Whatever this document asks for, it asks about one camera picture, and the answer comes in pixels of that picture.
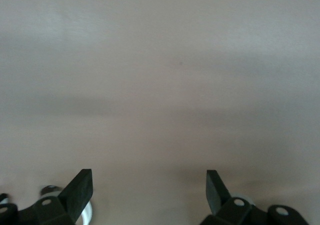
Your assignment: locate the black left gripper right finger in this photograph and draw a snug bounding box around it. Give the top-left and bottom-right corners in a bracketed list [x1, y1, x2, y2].
[199, 169, 310, 225]

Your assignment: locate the brown table cover sheet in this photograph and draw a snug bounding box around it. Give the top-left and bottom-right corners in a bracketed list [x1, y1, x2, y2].
[0, 0, 320, 225]

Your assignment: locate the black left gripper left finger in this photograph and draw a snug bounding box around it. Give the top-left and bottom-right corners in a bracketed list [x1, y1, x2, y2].
[0, 168, 95, 225]

